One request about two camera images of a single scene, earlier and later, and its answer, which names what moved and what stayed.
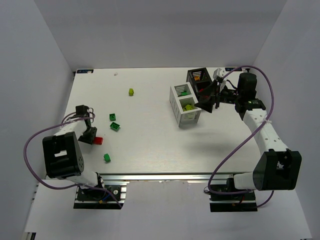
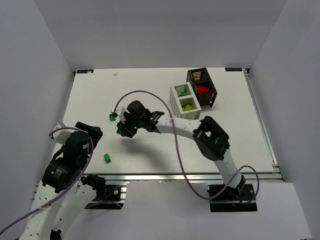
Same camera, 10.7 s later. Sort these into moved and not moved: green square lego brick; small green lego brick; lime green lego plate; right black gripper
Moved: right black gripper
Not moved: lime green lego plate; green square lego brick; small green lego brick
